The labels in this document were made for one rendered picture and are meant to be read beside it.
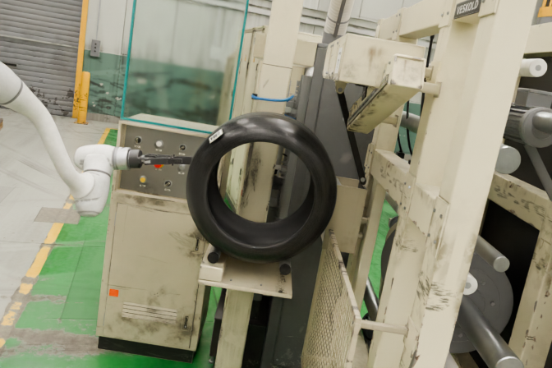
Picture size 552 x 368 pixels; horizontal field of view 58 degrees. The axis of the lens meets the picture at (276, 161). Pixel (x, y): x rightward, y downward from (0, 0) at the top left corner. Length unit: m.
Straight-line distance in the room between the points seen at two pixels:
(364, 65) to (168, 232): 1.49
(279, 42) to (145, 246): 1.26
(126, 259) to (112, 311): 0.31
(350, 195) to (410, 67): 0.84
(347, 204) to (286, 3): 0.90
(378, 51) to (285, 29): 0.69
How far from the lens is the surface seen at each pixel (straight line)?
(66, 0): 10.95
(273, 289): 2.00
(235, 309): 2.43
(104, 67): 10.80
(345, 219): 2.20
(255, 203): 2.24
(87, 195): 1.91
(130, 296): 2.83
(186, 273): 2.70
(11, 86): 1.69
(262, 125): 1.80
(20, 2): 11.09
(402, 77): 1.48
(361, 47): 1.56
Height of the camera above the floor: 1.64
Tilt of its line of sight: 10 degrees down
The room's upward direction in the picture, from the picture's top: 10 degrees clockwise
